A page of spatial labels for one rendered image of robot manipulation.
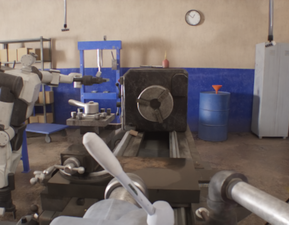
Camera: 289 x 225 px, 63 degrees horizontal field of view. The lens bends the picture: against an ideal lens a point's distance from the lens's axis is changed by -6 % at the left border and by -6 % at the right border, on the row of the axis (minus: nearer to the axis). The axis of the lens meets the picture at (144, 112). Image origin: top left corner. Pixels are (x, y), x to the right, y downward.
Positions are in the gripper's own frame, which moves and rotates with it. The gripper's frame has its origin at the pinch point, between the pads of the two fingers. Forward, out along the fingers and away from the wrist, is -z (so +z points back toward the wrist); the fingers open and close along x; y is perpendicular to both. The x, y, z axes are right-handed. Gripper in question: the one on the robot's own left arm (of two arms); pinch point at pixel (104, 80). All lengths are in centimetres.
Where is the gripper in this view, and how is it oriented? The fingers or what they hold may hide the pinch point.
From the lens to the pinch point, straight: 212.9
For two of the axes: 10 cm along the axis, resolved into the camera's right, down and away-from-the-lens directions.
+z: -10.0, -0.2, 0.9
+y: 0.0, -9.8, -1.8
